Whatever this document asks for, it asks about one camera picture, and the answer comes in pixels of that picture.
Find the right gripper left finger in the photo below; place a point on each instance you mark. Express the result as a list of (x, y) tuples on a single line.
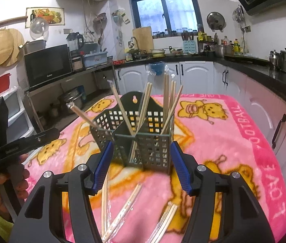
[(58, 197)]

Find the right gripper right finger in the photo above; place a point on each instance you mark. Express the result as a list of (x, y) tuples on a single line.
[(242, 218)]

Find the wooden chopstick pair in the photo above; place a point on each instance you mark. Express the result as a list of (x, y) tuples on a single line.
[(75, 109)]

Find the short chopstick pair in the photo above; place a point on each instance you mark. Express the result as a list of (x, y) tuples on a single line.
[(172, 110)]

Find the white plastic drawer unit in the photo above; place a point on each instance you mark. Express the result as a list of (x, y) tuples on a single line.
[(19, 124)]

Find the black microwave oven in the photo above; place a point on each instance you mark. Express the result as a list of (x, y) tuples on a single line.
[(42, 66)]

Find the stacked steel pots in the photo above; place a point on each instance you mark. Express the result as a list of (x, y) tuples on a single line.
[(73, 95)]

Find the pink cartoon blanket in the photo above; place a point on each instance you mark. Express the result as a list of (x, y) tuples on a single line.
[(216, 130)]

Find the round bamboo board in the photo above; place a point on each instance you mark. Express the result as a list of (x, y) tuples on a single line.
[(10, 40)]

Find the blue dish box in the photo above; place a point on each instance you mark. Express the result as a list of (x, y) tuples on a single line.
[(95, 59)]

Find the glass pot lid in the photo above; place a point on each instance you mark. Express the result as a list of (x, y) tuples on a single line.
[(38, 27)]

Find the black blender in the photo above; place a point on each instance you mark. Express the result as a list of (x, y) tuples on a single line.
[(75, 42)]

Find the dark green utensil basket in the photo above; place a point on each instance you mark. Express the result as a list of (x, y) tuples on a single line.
[(148, 149)]

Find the food picture poster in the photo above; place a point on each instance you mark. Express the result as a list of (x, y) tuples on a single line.
[(52, 15)]

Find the steel kettle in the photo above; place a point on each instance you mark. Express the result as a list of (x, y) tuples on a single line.
[(274, 58)]

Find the steel pot beside kettle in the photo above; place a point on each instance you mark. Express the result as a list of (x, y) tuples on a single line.
[(282, 60)]

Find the steel pot on counter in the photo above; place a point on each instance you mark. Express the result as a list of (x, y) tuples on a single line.
[(222, 50)]

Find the yellow oil bottle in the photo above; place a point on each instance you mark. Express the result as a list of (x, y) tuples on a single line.
[(236, 46)]

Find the blue hanging basket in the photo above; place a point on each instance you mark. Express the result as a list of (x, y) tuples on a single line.
[(157, 68)]

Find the wooden cutting board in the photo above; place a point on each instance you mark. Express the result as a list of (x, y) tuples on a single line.
[(144, 38)]

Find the hanging pot lid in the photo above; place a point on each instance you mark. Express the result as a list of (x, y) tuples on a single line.
[(216, 22)]

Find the dark framed window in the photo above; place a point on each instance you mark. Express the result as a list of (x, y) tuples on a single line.
[(167, 16)]

